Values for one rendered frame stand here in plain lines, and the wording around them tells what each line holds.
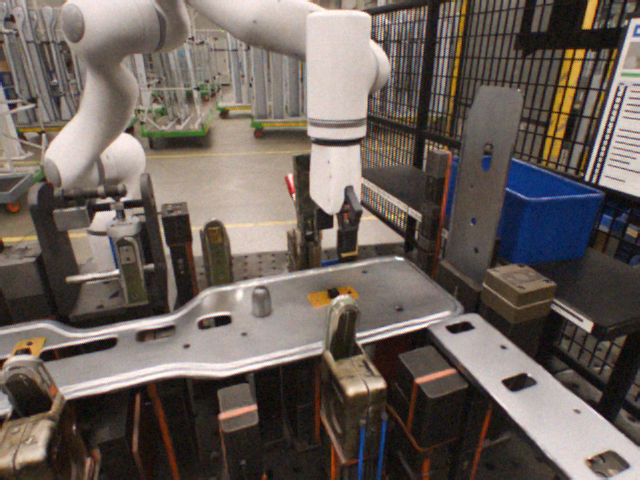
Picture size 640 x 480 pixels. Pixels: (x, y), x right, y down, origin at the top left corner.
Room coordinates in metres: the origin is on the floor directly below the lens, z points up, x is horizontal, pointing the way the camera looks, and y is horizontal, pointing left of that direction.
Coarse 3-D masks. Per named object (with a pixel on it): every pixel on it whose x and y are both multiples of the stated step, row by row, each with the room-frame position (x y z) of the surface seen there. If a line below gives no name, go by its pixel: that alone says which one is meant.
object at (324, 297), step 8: (336, 288) 0.59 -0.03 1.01; (344, 288) 0.60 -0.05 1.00; (352, 288) 0.60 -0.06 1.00; (312, 296) 0.57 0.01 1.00; (320, 296) 0.57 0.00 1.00; (328, 296) 0.57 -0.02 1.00; (336, 296) 0.57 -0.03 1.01; (312, 304) 0.55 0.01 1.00; (320, 304) 0.55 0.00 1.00; (328, 304) 0.55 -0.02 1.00
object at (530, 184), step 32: (512, 160) 0.92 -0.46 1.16; (448, 192) 0.89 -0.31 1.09; (512, 192) 0.67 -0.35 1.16; (544, 192) 0.80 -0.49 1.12; (576, 192) 0.72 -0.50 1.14; (512, 224) 0.66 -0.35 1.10; (544, 224) 0.64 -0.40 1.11; (576, 224) 0.66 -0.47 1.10; (512, 256) 0.64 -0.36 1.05; (544, 256) 0.65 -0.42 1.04; (576, 256) 0.66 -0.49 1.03
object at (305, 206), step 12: (300, 156) 0.73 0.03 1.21; (300, 168) 0.72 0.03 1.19; (300, 180) 0.71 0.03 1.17; (300, 192) 0.71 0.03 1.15; (300, 204) 0.70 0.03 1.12; (312, 204) 0.71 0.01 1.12; (300, 216) 0.70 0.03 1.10; (312, 216) 0.71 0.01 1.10; (300, 228) 0.69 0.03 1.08; (312, 228) 0.71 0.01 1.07; (300, 240) 0.69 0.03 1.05; (312, 240) 0.71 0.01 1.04
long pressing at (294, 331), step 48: (240, 288) 0.60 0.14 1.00; (288, 288) 0.60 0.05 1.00; (384, 288) 0.60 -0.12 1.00; (432, 288) 0.60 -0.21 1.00; (0, 336) 0.47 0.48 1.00; (48, 336) 0.47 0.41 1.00; (96, 336) 0.47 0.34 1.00; (192, 336) 0.47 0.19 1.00; (240, 336) 0.47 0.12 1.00; (288, 336) 0.47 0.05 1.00; (384, 336) 0.48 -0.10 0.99; (96, 384) 0.38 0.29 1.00; (144, 384) 0.38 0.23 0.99
